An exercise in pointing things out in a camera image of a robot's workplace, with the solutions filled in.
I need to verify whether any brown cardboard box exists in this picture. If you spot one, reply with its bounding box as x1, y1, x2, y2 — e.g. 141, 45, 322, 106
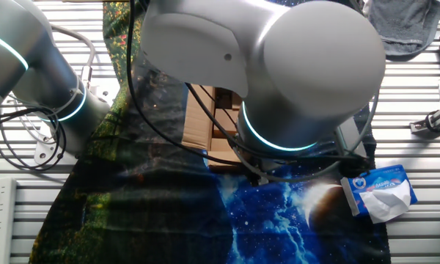
180, 83, 245, 174

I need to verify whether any thick grey cable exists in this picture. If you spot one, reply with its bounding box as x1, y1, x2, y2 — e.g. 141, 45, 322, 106
51, 23, 96, 87

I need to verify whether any blue galaxy print cloth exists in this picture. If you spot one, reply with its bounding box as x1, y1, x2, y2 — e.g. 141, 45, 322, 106
201, 106, 392, 264

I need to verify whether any metal camera mount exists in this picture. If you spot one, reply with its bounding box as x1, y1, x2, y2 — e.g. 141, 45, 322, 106
409, 108, 440, 135

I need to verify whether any dark forest print cloth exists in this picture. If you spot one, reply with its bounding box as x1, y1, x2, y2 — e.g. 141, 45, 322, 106
29, 0, 235, 264

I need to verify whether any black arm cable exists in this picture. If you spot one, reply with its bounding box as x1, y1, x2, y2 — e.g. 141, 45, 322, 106
126, 0, 250, 166

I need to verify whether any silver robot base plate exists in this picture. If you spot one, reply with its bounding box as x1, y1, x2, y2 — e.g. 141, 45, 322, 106
34, 86, 111, 166

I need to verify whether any grey towel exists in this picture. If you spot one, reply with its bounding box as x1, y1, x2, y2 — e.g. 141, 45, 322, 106
364, 0, 440, 62

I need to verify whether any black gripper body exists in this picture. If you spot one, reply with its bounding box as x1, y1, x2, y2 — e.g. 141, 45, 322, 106
241, 146, 276, 186

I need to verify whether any white power strip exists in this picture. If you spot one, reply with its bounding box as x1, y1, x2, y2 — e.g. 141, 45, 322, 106
0, 177, 18, 264

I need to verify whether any black looped cable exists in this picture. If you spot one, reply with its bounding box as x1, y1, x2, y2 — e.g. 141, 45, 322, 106
0, 106, 67, 172

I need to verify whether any blue tissue pack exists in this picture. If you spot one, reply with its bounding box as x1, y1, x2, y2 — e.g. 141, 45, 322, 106
340, 164, 418, 224

